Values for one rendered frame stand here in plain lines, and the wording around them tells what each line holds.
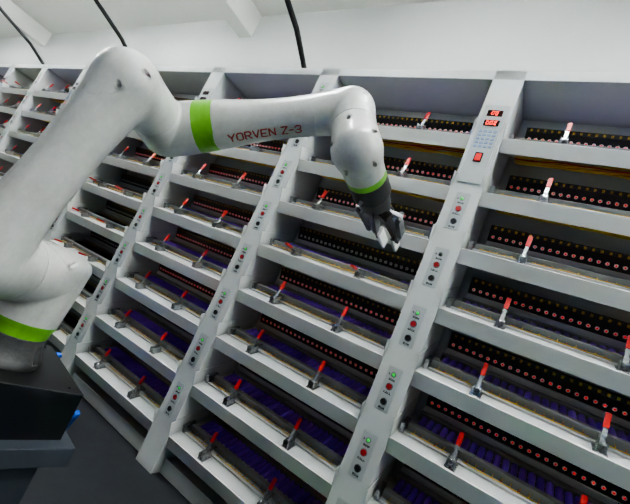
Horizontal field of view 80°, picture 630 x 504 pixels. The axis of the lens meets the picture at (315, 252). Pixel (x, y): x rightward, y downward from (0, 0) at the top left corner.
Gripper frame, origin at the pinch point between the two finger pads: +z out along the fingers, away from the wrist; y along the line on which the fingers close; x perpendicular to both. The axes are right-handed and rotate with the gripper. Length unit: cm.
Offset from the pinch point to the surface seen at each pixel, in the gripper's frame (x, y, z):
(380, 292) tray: 9.8, 1.7, 16.6
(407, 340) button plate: 20.3, -11.6, 17.5
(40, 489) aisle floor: 102, 56, -1
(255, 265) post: 15, 54, 21
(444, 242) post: -10.3, -11.1, 11.9
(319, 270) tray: 9.9, 24.9, 16.6
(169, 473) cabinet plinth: 92, 49, 37
